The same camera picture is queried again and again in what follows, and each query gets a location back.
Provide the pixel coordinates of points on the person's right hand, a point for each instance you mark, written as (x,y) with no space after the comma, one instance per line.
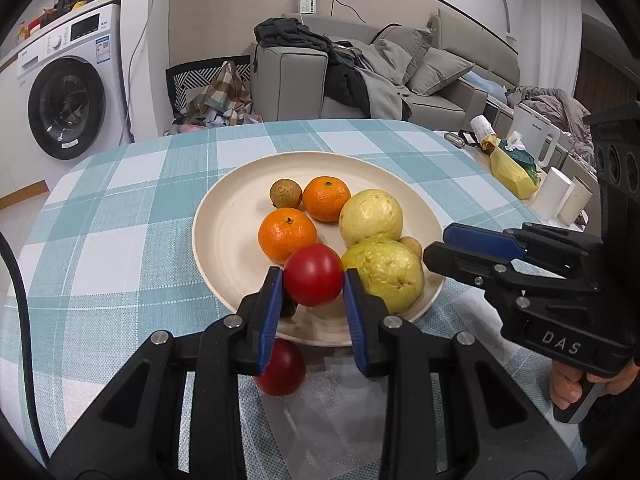
(566,390)

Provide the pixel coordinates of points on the green yellow guava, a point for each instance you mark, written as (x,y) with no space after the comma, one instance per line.
(389,270)

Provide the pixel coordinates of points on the brown longan front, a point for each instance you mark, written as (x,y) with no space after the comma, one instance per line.
(286,193)

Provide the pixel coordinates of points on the dark clothes pile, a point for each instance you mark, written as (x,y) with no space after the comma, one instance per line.
(300,74)

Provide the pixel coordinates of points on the grey sofa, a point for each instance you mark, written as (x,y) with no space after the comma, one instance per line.
(450,109)

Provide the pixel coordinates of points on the black patterned laundry basket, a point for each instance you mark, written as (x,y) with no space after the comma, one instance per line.
(186,78)

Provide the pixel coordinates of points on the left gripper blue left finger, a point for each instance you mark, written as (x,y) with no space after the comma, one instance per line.
(172,411)

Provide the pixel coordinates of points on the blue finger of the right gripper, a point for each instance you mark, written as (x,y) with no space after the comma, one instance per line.
(465,269)
(485,239)

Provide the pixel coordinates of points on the red tomato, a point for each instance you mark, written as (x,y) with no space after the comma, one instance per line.
(313,276)
(285,372)

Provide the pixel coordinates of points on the white medicine bottle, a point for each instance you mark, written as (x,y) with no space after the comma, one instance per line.
(481,128)

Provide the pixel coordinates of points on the grey blanket heap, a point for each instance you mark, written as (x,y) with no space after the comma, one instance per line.
(562,110)

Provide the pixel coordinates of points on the white washing machine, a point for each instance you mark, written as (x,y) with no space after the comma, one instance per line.
(72,81)

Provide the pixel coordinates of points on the grey cushion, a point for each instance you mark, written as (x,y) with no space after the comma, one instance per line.
(412,45)
(438,69)

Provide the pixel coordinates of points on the large orange mandarin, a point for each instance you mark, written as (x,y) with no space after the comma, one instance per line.
(285,231)

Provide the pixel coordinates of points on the cream round plate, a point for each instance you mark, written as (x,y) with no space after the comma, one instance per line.
(225,236)

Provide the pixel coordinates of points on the small orange mandarin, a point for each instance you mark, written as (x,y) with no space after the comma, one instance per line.
(324,198)

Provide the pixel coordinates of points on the pale yellow guava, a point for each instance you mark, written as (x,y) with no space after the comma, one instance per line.
(371,214)

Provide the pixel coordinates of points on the yellow plastic bag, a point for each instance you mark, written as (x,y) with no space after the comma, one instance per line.
(511,175)

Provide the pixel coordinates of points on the white kitchen cabinets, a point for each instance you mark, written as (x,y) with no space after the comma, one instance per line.
(20,173)

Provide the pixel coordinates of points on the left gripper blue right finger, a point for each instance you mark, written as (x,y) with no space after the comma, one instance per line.
(452,411)

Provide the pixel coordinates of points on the plaid cloth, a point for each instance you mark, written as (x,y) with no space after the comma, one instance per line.
(225,101)

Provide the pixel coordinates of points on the small brown longan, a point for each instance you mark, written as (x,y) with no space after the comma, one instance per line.
(412,244)

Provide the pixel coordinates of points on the white electric kettle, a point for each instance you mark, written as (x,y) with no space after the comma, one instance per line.
(539,136)

